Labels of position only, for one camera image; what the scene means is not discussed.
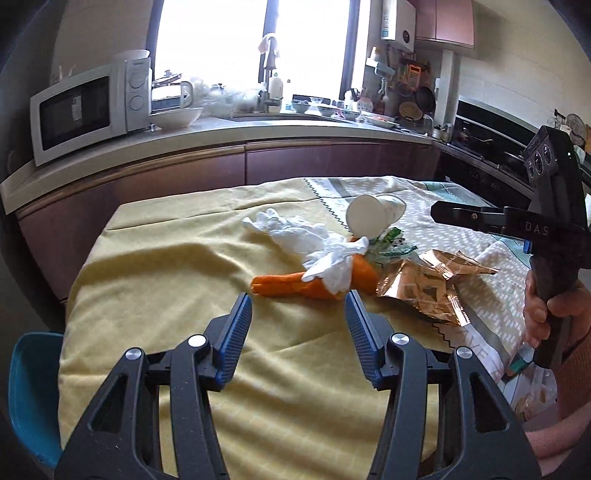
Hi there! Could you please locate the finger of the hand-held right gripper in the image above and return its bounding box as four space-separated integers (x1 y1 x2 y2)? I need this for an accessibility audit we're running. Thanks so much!
430 200 507 232

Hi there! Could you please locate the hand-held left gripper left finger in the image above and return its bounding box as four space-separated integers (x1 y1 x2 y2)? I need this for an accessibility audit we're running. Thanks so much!
54 292 254 480

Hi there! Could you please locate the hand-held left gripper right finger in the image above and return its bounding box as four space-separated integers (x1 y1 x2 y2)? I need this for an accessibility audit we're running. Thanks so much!
344 291 542 480

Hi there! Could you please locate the orange peel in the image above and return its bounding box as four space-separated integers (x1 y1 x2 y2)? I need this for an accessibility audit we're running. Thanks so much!
250 235 380 302

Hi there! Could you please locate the white tissue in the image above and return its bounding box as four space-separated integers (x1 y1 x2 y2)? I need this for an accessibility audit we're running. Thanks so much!
302 234 371 293
242 209 327 253

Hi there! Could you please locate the person's right forearm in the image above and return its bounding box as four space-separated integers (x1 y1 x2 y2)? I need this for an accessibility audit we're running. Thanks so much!
556 318 591 420

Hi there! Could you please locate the person's right hand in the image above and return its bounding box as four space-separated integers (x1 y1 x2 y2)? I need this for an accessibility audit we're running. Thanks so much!
523 272 591 344

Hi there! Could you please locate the copper foil snack wrapper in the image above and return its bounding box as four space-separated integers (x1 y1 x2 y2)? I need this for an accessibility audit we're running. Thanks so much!
376 249 501 326

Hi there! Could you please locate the black built-in stove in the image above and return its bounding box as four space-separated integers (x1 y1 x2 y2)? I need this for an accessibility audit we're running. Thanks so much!
436 96 550 209

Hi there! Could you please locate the green snack wrapper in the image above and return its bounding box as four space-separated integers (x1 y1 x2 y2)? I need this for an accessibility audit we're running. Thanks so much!
367 227 419 267

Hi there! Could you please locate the yellow patterned tablecloth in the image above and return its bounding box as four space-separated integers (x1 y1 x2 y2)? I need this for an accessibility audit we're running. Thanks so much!
58 175 546 480

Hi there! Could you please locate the white paper cup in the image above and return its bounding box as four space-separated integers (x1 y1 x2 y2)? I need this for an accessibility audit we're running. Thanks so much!
346 194 406 239

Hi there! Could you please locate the black frying pan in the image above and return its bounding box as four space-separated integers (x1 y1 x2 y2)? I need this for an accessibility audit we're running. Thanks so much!
415 86 437 114

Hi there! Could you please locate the kitchen counter with cabinets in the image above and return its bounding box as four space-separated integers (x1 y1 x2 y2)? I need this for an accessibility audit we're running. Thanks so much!
0 111 462 308

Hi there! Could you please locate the group of small dishes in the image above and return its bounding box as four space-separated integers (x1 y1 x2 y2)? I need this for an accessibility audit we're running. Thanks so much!
291 95 399 130

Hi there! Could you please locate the clear plastic bag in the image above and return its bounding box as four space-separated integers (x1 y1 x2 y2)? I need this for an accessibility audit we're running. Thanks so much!
502 340 558 422

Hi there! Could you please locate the white water heater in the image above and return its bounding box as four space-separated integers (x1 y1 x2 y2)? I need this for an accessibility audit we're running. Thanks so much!
380 0 417 52

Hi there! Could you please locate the blue chair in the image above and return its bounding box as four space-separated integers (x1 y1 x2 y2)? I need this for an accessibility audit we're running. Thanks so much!
8 332 66 470

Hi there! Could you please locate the wide white bowl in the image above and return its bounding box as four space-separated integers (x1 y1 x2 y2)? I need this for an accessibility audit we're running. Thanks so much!
148 107 204 129

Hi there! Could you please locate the pile of clear plastic bags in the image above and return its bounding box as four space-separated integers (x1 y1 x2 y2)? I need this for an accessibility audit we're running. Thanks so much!
193 78 260 117

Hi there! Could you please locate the kitchen faucet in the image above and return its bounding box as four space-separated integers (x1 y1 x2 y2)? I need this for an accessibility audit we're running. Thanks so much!
257 34 283 114

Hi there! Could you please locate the glass kettle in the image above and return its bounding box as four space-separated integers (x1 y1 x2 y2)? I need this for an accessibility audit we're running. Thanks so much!
152 69 195 112

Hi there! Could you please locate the white microwave oven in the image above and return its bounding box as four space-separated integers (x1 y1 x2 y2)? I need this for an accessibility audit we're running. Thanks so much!
30 58 153 167

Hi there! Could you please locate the kitchen window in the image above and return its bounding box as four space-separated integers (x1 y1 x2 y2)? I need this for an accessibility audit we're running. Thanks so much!
152 0 362 112

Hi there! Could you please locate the white bowl on microwave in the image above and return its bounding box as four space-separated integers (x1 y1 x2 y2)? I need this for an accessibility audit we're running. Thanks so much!
111 48 151 64

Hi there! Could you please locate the wall cabinet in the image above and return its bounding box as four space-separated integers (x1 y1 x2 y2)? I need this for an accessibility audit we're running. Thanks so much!
413 0 476 51

